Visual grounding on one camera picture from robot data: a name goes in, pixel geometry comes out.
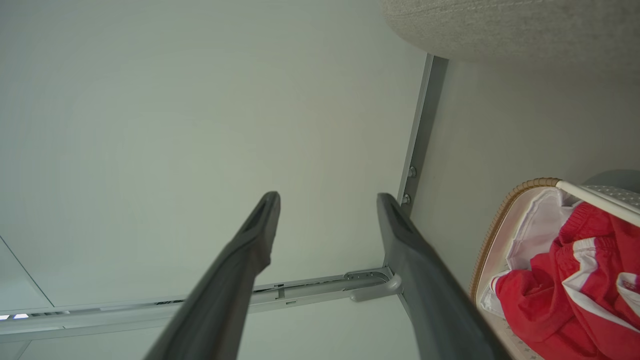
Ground red shorts with white stripes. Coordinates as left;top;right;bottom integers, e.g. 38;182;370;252
555;202;640;351

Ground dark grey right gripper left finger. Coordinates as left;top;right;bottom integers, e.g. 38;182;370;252
144;191;281;360

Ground white basket strap handle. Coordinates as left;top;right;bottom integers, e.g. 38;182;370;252
556;180;640;227

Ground white basket liner cloth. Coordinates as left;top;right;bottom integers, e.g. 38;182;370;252
477;186;583;360

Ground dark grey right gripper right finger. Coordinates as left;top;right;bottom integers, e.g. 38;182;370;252
377;192;512;360

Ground red jersey with number print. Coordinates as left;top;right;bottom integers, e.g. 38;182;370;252
494;252;601;360

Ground grey partition bottom rail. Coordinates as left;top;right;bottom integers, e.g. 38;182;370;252
395;53;449;273

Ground curved grey partition support foot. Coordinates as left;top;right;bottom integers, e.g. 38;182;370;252
349;270;404;304

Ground grey fabric sofa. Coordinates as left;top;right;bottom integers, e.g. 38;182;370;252
380;0;640;68

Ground wicker laundry basket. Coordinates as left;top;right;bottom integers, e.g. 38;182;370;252
469;177;640;360

